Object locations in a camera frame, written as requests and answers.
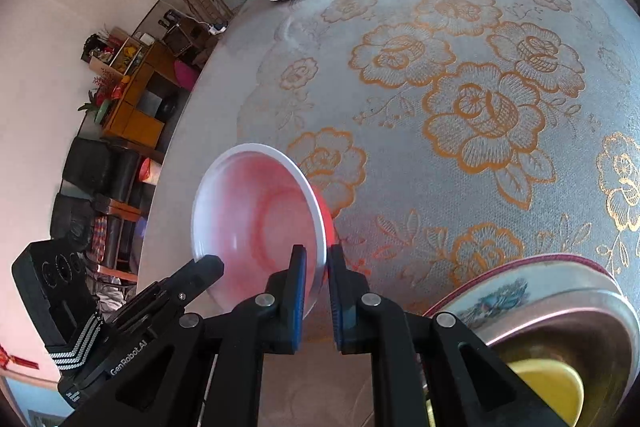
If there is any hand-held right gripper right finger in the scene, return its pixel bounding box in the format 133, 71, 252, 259
327, 244, 568, 427

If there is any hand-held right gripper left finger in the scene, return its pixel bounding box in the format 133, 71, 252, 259
62, 244, 307, 427

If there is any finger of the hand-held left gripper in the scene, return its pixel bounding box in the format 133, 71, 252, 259
107, 255, 224, 333

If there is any red bowl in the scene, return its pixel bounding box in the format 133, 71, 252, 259
191, 143, 337, 320

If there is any white plate with red characters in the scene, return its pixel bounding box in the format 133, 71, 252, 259
440, 262, 623, 333

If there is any white plate with purple flowers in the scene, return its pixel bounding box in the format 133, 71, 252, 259
427, 255, 621, 318

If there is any yellow bowl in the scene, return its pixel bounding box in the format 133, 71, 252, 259
507, 359, 586, 427

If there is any stainless steel bowl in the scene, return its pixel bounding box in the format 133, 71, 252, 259
477, 289, 640, 427

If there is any white bin with red rim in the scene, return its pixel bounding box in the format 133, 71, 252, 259
139, 157, 163, 185

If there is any black sofa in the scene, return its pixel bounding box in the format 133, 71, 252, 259
50, 137, 141, 278

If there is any orange wooden cabinet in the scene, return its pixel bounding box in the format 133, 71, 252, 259
100, 42, 193, 152

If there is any pink plastic basin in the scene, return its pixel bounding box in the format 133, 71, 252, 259
173, 59, 197, 90

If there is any small wooden shelf unit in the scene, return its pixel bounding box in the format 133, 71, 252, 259
82, 27, 151, 75

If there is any small black appliance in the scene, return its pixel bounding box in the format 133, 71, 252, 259
162, 9, 193, 52

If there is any brown wooden chair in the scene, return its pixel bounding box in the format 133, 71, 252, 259
180, 0, 233, 25

